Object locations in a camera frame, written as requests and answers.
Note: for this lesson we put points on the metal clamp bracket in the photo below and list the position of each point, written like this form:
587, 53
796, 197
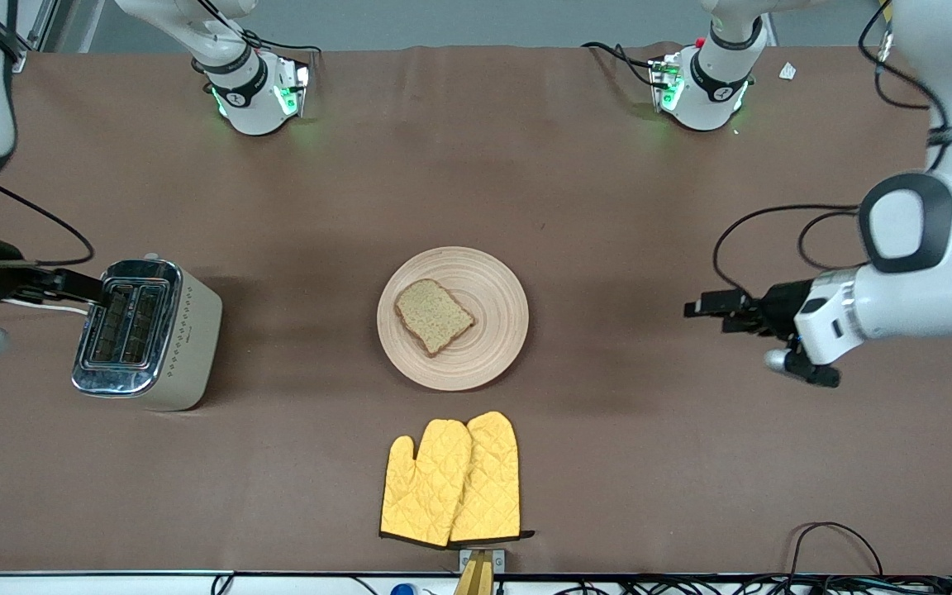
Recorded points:
499, 560

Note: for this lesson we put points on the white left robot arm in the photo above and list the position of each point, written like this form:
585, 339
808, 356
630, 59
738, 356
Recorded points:
939, 281

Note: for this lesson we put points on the round wooden plate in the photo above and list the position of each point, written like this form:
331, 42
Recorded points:
492, 289

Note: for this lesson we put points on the grey metal frame post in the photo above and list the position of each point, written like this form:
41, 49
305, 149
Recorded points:
36, 33

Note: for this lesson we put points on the blue round cap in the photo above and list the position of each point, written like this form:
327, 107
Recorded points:
403, 590

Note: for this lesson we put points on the yellow quilted oven mitt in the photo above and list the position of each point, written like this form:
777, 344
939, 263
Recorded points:
426, 487
492, 479

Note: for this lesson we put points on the brown toast slice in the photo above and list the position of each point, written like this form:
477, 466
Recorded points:
435, 318

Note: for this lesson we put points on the small white paper scrap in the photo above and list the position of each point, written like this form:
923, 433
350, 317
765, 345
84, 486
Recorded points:
787, 71

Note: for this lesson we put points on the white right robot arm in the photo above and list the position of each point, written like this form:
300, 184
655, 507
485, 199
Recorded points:
249, 99

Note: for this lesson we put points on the chrome and beige toaster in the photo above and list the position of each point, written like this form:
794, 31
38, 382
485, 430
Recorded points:
187, 347

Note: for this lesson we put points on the yellow wooden strip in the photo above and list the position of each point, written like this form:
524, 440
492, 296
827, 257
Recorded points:
476, 578

